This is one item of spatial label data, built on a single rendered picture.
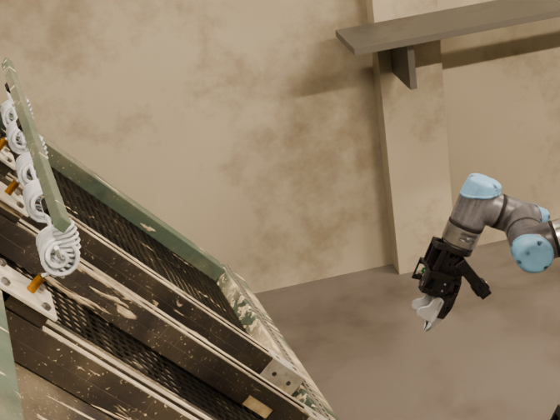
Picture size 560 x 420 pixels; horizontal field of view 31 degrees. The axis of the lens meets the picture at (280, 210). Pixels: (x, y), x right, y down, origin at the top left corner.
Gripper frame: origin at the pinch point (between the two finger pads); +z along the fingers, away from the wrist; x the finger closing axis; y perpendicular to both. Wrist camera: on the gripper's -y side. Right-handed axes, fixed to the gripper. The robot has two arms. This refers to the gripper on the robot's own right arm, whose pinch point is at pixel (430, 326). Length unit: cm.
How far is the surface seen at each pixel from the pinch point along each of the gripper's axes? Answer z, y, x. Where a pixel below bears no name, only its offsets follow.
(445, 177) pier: 35, -113, -252
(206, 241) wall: 102, -13, -264
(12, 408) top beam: -10, 89, 74
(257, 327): 51, 9, -82
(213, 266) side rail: 52, 18, -121
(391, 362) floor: 102, -88, -179
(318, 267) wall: 102, -73, -264
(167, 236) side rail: 44, 37, -120
